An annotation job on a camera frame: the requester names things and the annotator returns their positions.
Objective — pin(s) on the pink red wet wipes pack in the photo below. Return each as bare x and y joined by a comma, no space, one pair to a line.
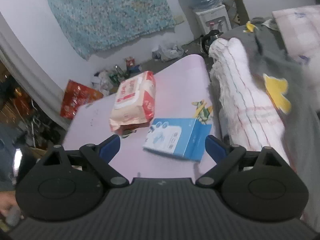
135,102

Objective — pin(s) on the white stitched quilt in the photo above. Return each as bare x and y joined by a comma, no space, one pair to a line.
252,120

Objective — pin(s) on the pink table mat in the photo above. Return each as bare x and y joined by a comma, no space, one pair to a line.
178,88

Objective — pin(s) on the black kettle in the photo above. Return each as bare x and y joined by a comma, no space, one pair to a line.
208,39

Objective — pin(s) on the teal floral hanging cloth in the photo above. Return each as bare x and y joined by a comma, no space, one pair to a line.
92,26

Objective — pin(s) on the red snack bag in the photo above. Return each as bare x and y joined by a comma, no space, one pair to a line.
75,96

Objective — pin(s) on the white water dispenser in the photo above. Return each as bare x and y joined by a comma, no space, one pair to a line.
213,18

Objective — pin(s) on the blue white box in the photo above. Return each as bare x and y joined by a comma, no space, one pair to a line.
182,138

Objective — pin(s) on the checked pink grey sheet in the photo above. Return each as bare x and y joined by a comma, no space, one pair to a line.
299,28

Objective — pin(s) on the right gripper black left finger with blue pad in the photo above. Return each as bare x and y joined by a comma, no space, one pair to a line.
68,184

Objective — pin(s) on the grey blanket yellow patches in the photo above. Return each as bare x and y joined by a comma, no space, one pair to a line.
268,58

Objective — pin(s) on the patterned folded board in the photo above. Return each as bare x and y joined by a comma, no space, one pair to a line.
237,12

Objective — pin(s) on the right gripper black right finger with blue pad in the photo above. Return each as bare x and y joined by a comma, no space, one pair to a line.
258,185

